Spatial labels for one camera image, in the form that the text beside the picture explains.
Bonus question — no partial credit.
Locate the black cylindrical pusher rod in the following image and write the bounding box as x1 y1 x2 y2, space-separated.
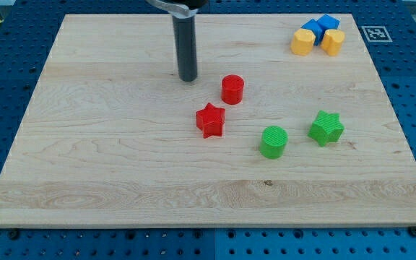
173 16 198 82

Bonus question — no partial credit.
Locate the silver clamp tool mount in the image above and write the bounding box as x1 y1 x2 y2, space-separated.
146 0 208 17

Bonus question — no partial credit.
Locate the red cylinder block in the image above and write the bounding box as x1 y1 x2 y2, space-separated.
221 74 245 105

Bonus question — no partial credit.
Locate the red star block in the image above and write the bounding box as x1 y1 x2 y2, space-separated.
196 103 225 139

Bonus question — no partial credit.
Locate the yellow hexagon block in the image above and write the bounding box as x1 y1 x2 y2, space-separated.
290 28 316 56

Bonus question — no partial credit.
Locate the blue block left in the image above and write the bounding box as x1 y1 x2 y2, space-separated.
301 19 324 46

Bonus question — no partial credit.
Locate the blue block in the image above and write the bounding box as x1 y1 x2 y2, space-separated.
316 14 340 31
301 19 324 46

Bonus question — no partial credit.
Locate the wooden board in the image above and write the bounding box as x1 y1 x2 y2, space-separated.
0 14 416 229

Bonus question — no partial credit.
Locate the green cylinder block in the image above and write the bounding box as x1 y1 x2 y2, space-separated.
259 126 288 159

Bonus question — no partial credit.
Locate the blue block right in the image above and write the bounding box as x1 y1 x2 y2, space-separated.
316 14 340 31

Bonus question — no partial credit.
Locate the yellow heart block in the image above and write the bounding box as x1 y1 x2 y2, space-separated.
320 29 345 56

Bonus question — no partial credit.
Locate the green star block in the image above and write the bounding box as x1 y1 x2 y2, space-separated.
308 110 345 147

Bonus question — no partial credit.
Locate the white fiducial marker tag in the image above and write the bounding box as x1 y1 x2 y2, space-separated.
361 25 392 43

